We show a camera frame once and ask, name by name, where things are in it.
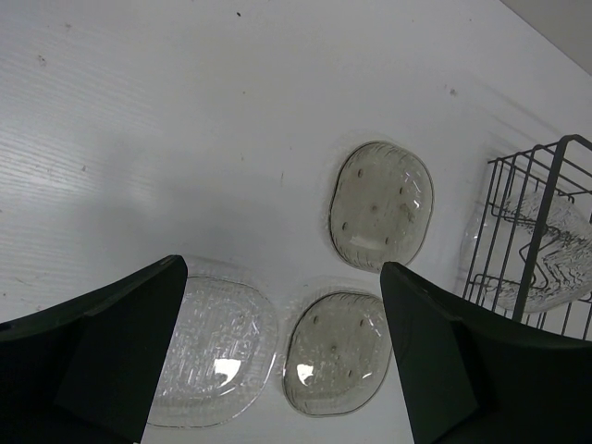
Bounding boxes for smoky glass plate far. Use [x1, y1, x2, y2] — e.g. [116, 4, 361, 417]
[327, 141, 435, 273]

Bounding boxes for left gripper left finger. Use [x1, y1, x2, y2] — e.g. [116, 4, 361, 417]
[1, 255, 188, 443]

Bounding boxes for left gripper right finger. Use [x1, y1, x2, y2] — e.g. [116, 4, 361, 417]
[380, 262, 591, 443]

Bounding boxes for clear glass plate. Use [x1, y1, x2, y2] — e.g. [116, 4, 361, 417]
[148, 275, 278, 429]
[458, 190, 591, 314]

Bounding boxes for grey wire dish rack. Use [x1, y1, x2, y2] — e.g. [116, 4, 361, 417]
[456, 134, 591, 340]

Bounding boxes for smoky glass plate near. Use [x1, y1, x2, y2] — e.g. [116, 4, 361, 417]
[282, 290, 392, 417]

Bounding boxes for smoky glass plate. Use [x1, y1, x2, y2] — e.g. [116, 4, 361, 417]
[327, 141, 435, 273]
[282, 290, 392, 417]

